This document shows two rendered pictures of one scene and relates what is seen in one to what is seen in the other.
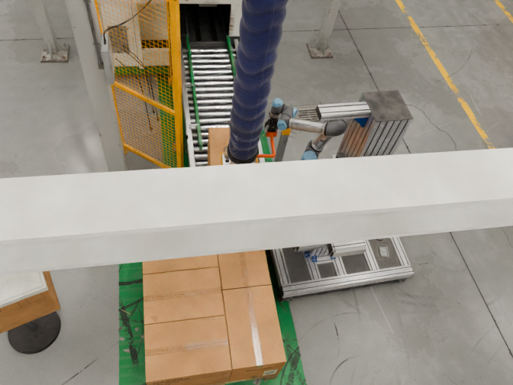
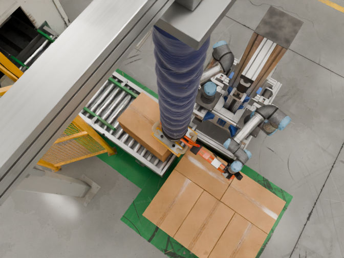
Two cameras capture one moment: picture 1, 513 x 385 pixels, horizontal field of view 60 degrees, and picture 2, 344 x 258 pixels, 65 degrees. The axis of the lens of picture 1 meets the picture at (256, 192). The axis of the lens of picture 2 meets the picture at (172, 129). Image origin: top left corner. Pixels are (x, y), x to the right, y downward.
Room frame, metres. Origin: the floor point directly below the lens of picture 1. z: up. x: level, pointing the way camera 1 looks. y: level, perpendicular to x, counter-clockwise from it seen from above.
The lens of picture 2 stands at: (1.61, 0.57, 3.54)
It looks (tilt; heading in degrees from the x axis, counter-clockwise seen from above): 74 degrees down; 323
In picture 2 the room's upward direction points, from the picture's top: 1 degrees clockwise
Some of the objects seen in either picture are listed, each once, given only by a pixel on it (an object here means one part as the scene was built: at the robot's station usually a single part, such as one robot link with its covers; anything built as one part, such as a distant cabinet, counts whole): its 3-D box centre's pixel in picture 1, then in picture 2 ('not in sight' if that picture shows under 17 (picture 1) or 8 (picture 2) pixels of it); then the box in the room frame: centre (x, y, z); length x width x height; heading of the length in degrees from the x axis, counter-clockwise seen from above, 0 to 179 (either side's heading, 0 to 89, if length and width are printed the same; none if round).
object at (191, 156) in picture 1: (187, 120); (82, 117); (3.05, 0.83, 0.50); 2.31 x 0.05 x 0.19; 19
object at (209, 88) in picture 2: (308, 160); (209, 89); (2.26, -0.35, 1.20); 0.13 x 0.12 x 0.14; 168
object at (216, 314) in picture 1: (208, 300); (212, 208); (1.32, 0.20, 0.34); 1.20 x 1.00 x 0.40; 19
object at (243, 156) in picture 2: not in sight; (242, 155); (1.59, -0.09, 1.51); 0.11 x 0.11 x 0.08; 11
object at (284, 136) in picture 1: (278, 162); not in sight; (2.76, -0.14, 0.50); 0.07 x 0.07 x 1.00; 19
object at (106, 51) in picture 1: (108, 59); (24, 164); (2.46, 1.25, 1.62); 0.20 x 0.05 x 0.30; 19
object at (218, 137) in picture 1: (232, 168); (153, 128); (2.38, 0.25, 0.75); 0.60 x 0.40 x 0.40; 15
